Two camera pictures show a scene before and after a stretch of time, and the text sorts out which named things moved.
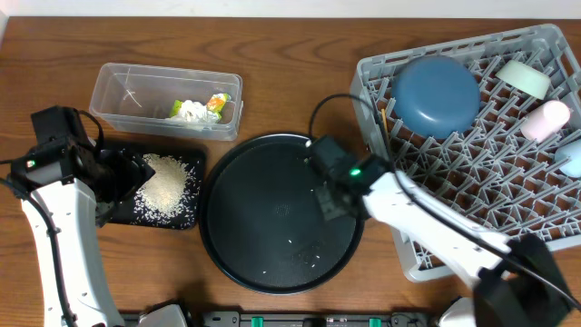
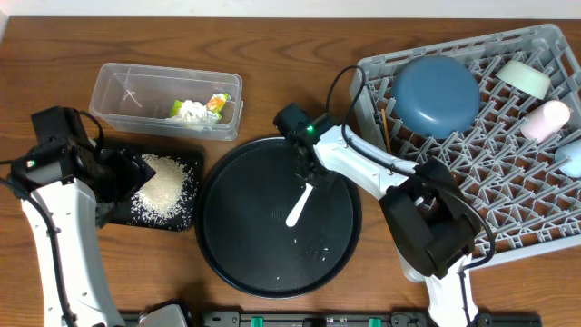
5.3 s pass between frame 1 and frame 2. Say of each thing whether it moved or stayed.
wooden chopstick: stayed
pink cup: stayed
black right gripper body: moved
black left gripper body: stayed
